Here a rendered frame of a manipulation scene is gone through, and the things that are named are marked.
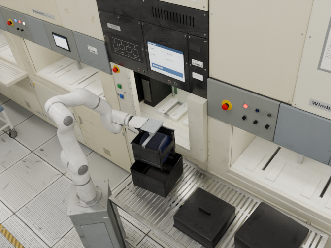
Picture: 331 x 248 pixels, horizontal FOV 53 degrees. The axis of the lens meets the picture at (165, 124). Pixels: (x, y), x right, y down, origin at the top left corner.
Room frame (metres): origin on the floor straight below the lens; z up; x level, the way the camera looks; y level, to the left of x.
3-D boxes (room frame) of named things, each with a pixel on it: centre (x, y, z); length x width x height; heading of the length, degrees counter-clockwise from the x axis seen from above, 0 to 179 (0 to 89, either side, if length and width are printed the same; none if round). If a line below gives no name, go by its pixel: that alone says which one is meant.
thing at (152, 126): (1.57, 0.09, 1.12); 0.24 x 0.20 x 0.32; 147
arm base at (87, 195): (1.47, 0.60, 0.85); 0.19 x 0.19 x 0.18
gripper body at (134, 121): (1.63, 0.18, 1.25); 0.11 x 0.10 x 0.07; 57
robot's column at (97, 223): (1.47, 0.60, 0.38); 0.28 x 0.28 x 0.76; 2
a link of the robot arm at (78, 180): (1.50, 0.62, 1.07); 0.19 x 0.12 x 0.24; 37
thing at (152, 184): (1.57, 0.09, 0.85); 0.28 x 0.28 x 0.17; 56
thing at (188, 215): (1.17, -0.18, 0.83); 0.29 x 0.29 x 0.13; 47
